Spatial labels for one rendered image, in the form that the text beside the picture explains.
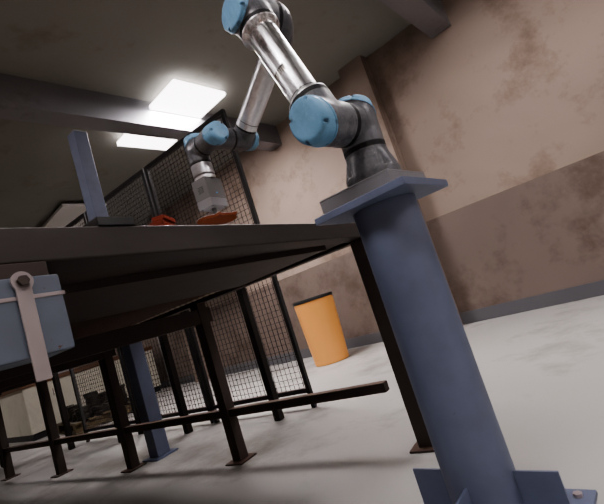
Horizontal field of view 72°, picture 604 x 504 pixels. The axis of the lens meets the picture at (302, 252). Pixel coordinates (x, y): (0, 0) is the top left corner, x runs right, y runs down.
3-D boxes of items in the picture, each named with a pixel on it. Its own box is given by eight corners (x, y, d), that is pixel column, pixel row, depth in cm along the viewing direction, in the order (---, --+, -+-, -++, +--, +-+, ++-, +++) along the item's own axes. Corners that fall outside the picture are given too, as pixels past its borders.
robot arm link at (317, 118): (370, 124, 103) (270, -11, 120) (331, 119, 92) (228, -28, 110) (341, 158, 111) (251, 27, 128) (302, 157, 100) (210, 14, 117)
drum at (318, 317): (360, 351, 455) (339, 288, 464) (335, 365, 420) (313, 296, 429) (330, 357, 485) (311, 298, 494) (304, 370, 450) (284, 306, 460)
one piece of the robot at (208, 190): (200, 179, 151) (212, 221, 149) (182, 177, 144) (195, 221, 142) (219, 168, 147) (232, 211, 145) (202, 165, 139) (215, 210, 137)
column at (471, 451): (598, 494, 102) (472, 171, 113) (579, 612, 73) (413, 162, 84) (453, 487, 126) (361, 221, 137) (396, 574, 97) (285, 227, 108)
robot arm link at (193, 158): (188, 129, 140) (177, 142, 146) (197, 159, 139) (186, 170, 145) (208, 131, 146) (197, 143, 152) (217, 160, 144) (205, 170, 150)
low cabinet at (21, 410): (163, 389, 761) (152, 345, 772) (30, 443, 596) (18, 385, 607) (122, 398, 871) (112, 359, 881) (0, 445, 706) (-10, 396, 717)
